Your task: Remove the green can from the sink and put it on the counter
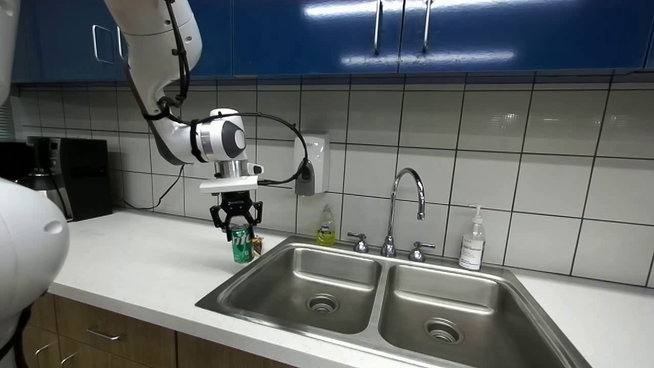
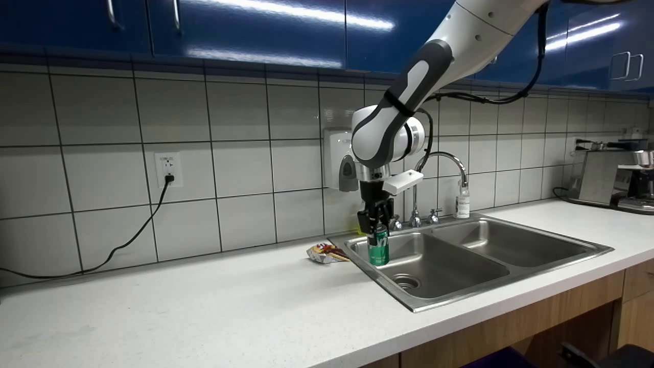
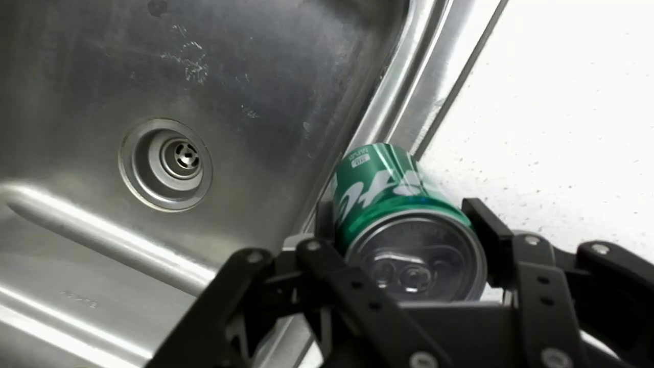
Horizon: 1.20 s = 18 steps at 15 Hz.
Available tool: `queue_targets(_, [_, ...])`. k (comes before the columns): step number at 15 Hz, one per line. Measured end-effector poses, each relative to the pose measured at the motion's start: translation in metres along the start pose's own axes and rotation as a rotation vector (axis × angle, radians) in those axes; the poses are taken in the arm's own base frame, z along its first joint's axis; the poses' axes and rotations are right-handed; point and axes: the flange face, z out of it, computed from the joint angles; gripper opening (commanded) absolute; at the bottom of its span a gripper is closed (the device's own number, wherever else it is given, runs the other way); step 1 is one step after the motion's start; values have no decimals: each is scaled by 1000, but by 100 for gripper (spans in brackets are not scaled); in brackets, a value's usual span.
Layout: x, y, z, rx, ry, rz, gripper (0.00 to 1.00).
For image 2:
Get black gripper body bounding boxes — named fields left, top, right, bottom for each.
left=357, top=175, right=397, bottom=215

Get green soda can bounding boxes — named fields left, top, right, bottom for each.
left=367, top=227, right=393, bottom=267

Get stainless steel double sink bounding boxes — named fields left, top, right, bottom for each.
left=331, top=215, right=615, bottom=315

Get orange white snack packet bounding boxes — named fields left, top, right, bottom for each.
left=304, top=241, right=349, bottom=265

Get white soap dispenser bottle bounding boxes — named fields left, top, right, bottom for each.
left=455, top=183, right=475, bottom=220

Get chrome gooseneck faucet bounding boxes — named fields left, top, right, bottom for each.
left=406, top=149, right=472, bottom=229

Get dark blue seat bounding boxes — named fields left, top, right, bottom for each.
left=462, top=345, right=536, bottom=368

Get wooden base cabinets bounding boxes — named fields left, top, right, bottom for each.
left=367, top=260, right=654, bottom=368

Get silver espresso machine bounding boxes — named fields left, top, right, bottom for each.
left=570, top=136, right=654, bottom=215

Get black chair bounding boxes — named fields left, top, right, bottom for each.
left=558, top=339, right=654, bottom=368

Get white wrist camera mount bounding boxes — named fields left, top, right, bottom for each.
left=381, top=167, right=426, bottom=199

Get white wall soap dispenser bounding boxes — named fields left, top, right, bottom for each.
left=321, top=128, right=364, bottom=195

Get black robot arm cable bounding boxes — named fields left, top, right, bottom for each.
left=401, top=0, right=553, bottom=173

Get blue wall cabinets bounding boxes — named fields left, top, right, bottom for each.
left=0, top=0, right=654, bottom=95

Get white wall outlet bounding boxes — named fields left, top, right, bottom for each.
left=153, top=151, right=185, bottom=190

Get black power cord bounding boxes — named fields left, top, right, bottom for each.
left=0, top=173, right=178, bottom=282

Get silver cabinet door handle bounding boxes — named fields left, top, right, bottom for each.
left=168, top=0, right=187, bottom=34
left=105, top=0, right=128, bottom=33
left=615, top=49, right=636, bottom=84
left=632, top=50, right=648, bottom=81

